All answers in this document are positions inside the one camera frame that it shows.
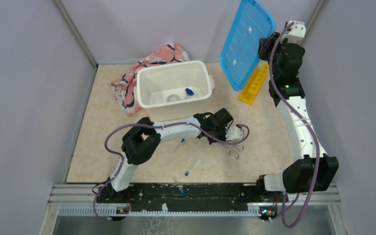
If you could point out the metal crucible tongs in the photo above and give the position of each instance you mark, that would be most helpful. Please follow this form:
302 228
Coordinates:
234 150

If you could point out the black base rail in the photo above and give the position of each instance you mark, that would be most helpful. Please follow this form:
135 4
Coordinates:
200 197

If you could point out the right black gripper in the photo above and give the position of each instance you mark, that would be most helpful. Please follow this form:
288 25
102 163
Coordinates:
266 44

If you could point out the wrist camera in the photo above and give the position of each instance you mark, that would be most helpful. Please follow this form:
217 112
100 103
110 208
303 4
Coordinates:
296 31
237 133

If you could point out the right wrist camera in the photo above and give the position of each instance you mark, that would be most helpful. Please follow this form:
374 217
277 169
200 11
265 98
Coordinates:
296 31

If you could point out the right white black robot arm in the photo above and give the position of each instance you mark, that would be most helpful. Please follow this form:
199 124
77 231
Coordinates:
312 164

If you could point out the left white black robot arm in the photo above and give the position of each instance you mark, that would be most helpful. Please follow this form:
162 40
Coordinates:
142 139

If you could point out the pink patterned cloth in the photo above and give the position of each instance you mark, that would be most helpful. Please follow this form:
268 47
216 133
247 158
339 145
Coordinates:
124 87

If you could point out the blue plastic bin lid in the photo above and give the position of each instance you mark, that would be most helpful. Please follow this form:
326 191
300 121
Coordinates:
239 56

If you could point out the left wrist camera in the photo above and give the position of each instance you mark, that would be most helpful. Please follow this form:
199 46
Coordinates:
237 133

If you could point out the white plastic storage bin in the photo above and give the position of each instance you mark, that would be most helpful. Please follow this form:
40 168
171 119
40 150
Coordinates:
174 91

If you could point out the blue clamp piece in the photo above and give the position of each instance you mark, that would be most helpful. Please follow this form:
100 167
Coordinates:
189 93

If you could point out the white round ball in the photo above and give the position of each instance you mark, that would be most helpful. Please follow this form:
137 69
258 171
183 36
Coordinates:
173 98

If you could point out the yellow test tube rack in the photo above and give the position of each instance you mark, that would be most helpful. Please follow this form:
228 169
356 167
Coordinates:
253 86

